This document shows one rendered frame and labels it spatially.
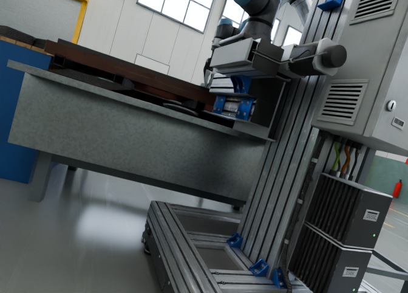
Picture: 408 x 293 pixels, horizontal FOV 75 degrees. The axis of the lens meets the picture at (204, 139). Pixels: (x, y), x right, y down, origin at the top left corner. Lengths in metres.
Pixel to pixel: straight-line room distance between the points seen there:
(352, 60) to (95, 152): 1.18
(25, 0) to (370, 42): 9.83
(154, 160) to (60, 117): 0.50
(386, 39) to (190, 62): 9.69
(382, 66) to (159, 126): 1.00
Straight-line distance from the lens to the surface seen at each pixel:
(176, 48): 10.26
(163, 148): 1.43
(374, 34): 0.90
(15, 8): 10.22
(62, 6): 10.08
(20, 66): 1.36
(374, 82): 0.82
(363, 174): 1.54
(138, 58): 9.92
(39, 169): 1.65
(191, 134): 1.43
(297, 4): 1.64
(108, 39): 9.92
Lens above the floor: 0.68
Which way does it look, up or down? 4 degrees down
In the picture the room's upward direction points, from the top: 17 degrees clockwise
